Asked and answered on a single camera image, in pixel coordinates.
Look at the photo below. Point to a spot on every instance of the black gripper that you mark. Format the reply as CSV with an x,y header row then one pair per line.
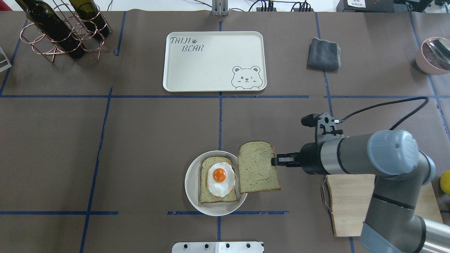
x,y
310,158

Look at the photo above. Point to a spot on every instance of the bread slice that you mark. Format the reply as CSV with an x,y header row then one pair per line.
x,y
255,171
205,195

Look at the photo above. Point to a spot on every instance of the white round plate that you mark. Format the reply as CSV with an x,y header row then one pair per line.
x,y
192,187

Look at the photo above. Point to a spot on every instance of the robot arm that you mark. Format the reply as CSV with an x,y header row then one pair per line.
x,y
400,170

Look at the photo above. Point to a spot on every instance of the cream bear serving tray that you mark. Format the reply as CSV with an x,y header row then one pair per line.
x,y
214,61

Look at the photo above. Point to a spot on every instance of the fried egg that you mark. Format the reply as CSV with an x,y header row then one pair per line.
x,y
221,179

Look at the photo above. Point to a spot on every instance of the wooden cutting board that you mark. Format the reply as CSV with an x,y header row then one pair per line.
x,y
350,197

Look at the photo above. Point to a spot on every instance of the grey folded cloth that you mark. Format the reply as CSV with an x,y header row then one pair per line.
x,y
324,54

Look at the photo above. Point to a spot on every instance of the yellow lemon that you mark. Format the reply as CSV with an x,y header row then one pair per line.
x,y
445,182

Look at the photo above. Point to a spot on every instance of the black equipment on back shelf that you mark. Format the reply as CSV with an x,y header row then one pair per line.
x,y
382,6

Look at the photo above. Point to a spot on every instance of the pink bowl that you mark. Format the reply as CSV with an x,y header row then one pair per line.
x,y
426,62

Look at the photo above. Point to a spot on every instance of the metal spoon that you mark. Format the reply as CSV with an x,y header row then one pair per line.
x,y
440,49

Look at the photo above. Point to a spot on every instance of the dark wine bottle right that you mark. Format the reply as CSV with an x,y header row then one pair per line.
x,y
88,11

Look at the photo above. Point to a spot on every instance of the dark wine bottle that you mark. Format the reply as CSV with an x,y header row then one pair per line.
x,y
88,11
45,18

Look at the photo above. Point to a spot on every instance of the dark wine bottle left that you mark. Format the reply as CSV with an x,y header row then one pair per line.
x,y
45,18

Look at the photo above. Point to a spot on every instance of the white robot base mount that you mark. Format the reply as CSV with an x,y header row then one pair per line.
x,y
219,247

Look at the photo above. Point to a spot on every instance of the grey metal camera post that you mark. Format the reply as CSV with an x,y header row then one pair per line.
x,y
220,8

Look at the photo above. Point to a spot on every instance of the copper wire bottle rack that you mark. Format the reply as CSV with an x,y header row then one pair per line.
x,y
47,48

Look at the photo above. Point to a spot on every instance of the white frame at left edge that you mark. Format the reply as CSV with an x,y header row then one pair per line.
x,y
5,63

